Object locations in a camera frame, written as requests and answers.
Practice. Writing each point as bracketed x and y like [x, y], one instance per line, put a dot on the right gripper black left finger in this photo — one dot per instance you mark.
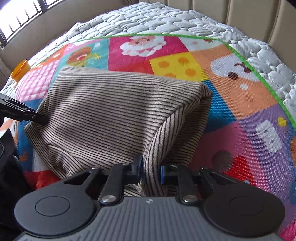
[107, 186]

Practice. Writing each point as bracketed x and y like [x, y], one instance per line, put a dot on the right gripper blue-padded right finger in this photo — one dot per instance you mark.
[193, 187]

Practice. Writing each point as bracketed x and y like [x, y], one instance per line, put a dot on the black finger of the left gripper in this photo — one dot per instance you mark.
[32, 115]

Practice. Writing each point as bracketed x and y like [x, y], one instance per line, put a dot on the beige striped knit garment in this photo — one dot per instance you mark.
[100, 118]

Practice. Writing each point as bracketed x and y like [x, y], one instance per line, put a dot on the orange plastic object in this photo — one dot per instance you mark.
[20, 70]

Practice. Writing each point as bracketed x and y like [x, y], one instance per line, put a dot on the colourful cartoon patchwork blanket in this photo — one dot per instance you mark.
[249, 134]

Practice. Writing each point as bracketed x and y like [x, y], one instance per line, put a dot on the window with dark bars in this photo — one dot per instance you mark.
[15, 15]

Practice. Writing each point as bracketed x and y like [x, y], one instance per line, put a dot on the white quilted mattress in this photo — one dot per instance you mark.
[70, 21]

